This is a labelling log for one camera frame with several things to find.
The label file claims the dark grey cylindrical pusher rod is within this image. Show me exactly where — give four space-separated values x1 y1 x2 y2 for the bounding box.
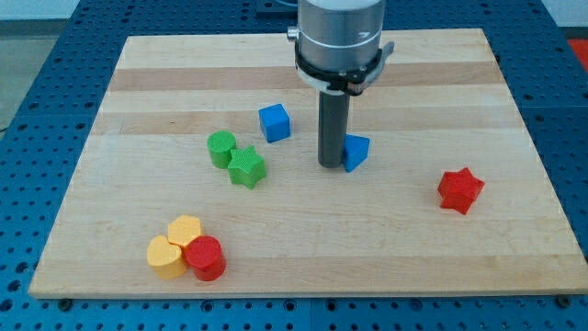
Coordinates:
318 92 350 168

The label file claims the black and white mount ring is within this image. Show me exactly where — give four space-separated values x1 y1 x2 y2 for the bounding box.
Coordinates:
294 41 395 97

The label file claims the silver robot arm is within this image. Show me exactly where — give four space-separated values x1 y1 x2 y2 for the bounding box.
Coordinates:
288 0 395 168

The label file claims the yellow hexagon block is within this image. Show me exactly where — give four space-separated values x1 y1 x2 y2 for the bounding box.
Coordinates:
167 214 204 249

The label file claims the blue triangle block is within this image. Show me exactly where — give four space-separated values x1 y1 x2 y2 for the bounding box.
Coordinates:
343 134 370 173

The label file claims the blue cube block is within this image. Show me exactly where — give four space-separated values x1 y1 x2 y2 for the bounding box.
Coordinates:
258 104 291 143

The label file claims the green star block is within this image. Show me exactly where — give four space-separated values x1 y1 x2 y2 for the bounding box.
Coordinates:
227 145 266 189

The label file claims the green cylinder block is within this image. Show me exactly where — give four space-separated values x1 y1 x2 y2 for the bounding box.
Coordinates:
207 131 237 169

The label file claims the red star block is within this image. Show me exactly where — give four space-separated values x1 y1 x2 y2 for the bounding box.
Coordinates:
437 167 485 214

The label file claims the wooden board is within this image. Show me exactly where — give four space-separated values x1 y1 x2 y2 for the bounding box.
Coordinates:
28 29 587 299

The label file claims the red cylinder block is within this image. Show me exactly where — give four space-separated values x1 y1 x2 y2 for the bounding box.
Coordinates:
185 235 226 281

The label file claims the yellow heart block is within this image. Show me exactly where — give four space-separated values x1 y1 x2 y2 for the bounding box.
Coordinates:
146 235 187 280

